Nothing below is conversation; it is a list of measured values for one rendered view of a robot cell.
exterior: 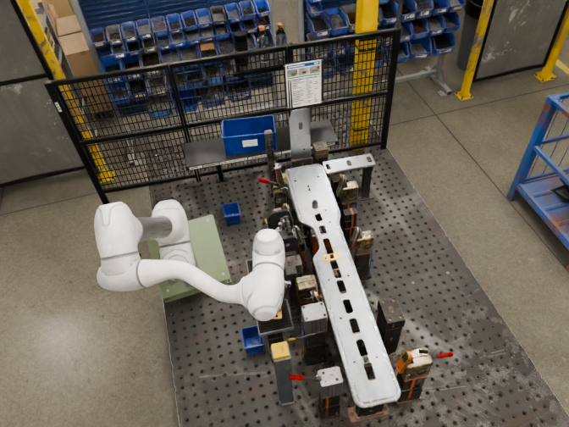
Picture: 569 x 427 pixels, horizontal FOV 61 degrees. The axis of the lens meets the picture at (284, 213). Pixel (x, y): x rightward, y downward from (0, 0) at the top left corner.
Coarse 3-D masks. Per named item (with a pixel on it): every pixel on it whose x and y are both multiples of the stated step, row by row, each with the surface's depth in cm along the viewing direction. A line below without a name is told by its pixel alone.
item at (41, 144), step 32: (0, 0) 304; (0, 32) 318; (0, 64) 333; (32, 64) 339; (0, 96) 349; (32, 96) 355; (64, 96) 359; (0, 128) 366; (32, 128) 374; (64, 128) 382; (0, 160) 386; (32, 160) 395; (64, 160) 403; (96, 160) 408
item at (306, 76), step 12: (312, 60) 265; (288, 72) 267; (300, 72) 269; (312, 72) 270; (300, 84) 274; (312, 84) 276; (288, 96) 278; (300, 96) 280; (312, 96) 282; (288, 108) 285
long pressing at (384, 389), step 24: (312, 168) 271; (312, 192) 258; (312, 216) 247; (336, 216) 246; (336, 240) 236; (336, 288) 217; (360, 288) 216; (336, 312) 209; (360, 312) 208; (336, 336) 201; (360, 336) 200; (360, 360) 193; (384, 360) 193; (360, 384) 187; (384, 384) 186
